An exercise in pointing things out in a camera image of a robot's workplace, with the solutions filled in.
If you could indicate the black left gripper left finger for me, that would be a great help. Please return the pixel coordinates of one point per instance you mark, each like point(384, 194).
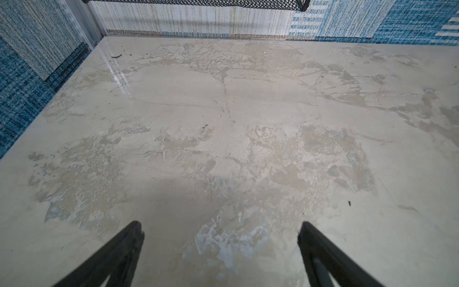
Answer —
point(113, 264)

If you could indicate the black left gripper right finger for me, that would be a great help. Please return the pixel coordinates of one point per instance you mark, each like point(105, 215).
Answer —
point(325, 263)

